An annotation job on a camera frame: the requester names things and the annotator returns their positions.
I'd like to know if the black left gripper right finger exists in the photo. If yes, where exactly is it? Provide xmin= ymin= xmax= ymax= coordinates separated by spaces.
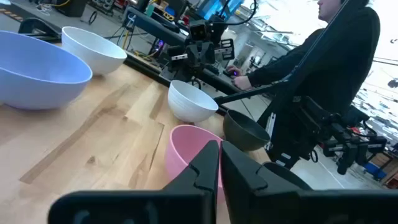
xmin=220 ymin=139 xmax=398 ymax=224

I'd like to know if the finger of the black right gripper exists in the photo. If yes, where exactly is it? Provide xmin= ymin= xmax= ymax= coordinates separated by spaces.
xmin=188 ymin=45 xmax=202 ymax=68
xmin=201 ymin=44 xmax=216 ymax=68

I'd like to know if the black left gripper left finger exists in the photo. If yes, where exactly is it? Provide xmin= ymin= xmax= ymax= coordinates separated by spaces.
xmin=47 ymin=139 xmax=220 ymax=224

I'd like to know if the small white plastic bowl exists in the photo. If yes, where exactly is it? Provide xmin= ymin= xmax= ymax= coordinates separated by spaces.
xmin=167 ymin=80 xmax=220 ymax=123

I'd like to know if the black plastic bowl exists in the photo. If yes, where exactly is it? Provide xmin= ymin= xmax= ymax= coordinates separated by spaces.
xmin=223 ymin=109 xmax=271 ymax=152

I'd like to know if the large white plastic bowl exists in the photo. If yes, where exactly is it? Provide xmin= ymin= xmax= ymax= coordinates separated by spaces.
xmin=61 ymin=26 xmax=128 ymax=77

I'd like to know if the lavender plastic bowl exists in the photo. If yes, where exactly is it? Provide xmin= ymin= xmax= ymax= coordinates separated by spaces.
xmin=0 ymin=30 xmax=93 ymax=111

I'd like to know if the person's hand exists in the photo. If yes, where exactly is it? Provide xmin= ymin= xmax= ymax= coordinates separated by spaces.
xmin=231 ymin=75 xmax=253 ymax=91
xmin=226 ymin=64 xmax=247 ymax=77

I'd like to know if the black computer tower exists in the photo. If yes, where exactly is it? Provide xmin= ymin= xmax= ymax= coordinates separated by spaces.
xmin=149 ymin=37 xmax=170 ymax=62

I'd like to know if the laptop with blue screen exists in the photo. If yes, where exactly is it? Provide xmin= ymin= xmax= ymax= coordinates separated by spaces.
xmin=195 ymin=0 xmax=245 ymax=21

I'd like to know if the grey office desk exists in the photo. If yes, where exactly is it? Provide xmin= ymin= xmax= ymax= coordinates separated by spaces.
xmin=123 ymin=6 xmax=200 ymax=43

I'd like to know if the pink plastic bowl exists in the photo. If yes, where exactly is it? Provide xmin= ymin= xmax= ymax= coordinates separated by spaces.
xmin=164 ymin=124 xmax=225 ymax=205

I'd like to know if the blue storage bin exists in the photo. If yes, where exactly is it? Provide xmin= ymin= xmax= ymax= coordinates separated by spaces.
xmin=363 ymin=161 xmax=388 ymax=182

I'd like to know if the person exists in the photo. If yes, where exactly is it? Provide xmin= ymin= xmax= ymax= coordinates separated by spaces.
xmin=247 ymin=0 xmax=382 ymax=121

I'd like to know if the black equipment case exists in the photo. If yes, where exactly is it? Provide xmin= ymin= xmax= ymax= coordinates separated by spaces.
xmin=54 ymin=0 xmax=90 ymax=18

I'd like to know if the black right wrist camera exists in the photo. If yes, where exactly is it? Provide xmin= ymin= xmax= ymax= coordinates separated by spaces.
xmin=188 ymin=22 xmax=208 ymax=42

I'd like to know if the black right arm cable loop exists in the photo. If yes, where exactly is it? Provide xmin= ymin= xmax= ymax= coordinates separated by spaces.
xmin=214 ymin=0 xmax=259 ymax=27

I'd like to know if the yellow extension cord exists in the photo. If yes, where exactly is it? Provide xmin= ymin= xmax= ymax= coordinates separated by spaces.
xmin=121 ymin=29 xmax=158 ymax=62

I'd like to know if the black frame bracket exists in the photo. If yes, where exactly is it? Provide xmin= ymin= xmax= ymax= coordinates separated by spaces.
xmin=17 ymin=17 xmax=63 ymax=44

